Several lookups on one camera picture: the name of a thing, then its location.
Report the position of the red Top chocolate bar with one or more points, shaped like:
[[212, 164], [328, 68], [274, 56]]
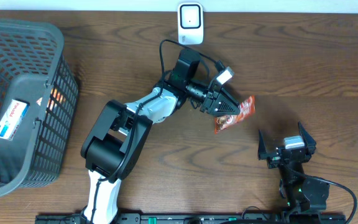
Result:
[[247, 109]]

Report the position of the white barcode scanner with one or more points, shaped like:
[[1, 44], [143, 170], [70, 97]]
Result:
[[190, 23]]

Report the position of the grey plastic mesh basket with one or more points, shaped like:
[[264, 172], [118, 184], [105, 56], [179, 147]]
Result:
[[38, 98]]

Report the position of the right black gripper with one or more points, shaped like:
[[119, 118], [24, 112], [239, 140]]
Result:
[[274, 160]]

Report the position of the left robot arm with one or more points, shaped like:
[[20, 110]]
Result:
[[115, 142]]

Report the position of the small orange snack packet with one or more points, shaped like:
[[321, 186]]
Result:
[[57, 97]]

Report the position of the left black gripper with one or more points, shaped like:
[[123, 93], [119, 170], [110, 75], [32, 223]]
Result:
[[210, 97]]

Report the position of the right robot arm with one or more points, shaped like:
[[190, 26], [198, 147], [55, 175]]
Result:
[[306, 196]]

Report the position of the white Panadol medicine box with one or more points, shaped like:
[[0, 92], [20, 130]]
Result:
[[12, 119]]

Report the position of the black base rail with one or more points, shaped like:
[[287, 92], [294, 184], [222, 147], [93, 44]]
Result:
[[250, 217]]

